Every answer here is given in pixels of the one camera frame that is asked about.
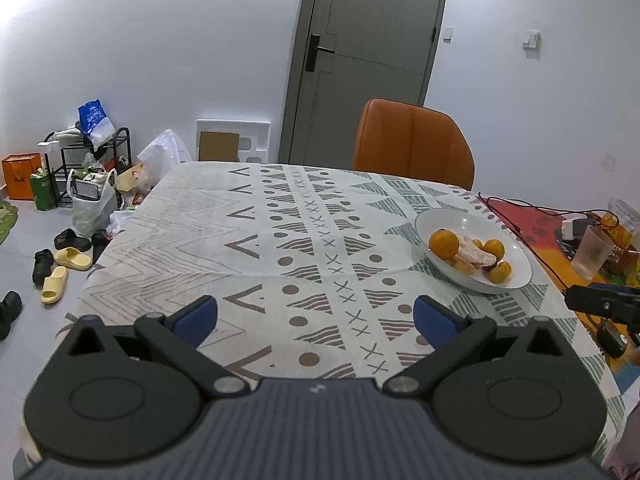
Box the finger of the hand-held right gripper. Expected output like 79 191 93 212
565 283 640 333

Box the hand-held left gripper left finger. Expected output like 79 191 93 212
62 295 251 402

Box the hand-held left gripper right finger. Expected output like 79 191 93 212
382 295 576 402

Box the peeled grapefruit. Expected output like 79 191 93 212
452 235 498 268

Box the large orange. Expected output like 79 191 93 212
428 229 460 261

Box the white plate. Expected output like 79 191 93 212
414 207 534 295

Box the small black device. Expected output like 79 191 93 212
597 321 629 359

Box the translucent plastic cup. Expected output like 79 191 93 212
571 225 612 282

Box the red and orange printed mat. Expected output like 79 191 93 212
477 195 640 411

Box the white charger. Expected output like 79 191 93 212
560 216 591 241

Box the patterned tablecloth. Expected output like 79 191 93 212
22 161 626 466

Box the clear bag of oranges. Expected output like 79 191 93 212
602 199 640 251

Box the black slipper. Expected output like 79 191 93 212
32 248 55 286
91 230 111 263
53 228 93 252
0 291 23 340

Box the yellow slipper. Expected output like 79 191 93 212
40 266 69 305
52 247 93 271

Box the white bag with items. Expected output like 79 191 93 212
66 167 119 237

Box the white plastic bag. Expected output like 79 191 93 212
136 129 193 183

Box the brown cardboard sheet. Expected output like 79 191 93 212
198 131 241 162

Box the black metal rack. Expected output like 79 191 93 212
42 127 132 208

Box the orange leather chair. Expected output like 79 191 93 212
352 98 475 191

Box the white foam packaging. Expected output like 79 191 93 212
195 119 272 163

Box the green box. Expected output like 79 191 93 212
30 170 58 211

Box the green floor mat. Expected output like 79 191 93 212
0 200 21 246

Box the blue and white bag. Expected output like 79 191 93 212
77 99 113 150

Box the orange paper bag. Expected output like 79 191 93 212
1 153 43 201

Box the grey door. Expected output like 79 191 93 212
277 0 451 166

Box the long black cable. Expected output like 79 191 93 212
487 200 573 293

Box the black cable with plug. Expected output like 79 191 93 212
477 192 568 221

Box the black door handle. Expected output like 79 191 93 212
305 34 336 72

